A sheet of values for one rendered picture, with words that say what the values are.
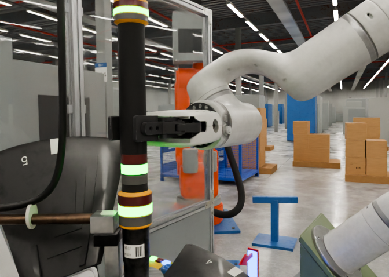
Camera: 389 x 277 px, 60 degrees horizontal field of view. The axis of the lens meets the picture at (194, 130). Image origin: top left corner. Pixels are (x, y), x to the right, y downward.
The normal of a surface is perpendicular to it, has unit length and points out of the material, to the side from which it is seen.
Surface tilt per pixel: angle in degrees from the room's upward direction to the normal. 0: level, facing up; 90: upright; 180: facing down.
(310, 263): 90
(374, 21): 86
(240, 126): 95
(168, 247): 90
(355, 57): 117
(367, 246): 100
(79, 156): 45
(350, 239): 74
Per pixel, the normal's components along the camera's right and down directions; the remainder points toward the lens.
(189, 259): 0.08, -0.97
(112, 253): 0.00, 0.05
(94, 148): 0.18, -0.71
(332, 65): -0.12, 0.36
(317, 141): -0.37, 0.05
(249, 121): 0.81, -0.09
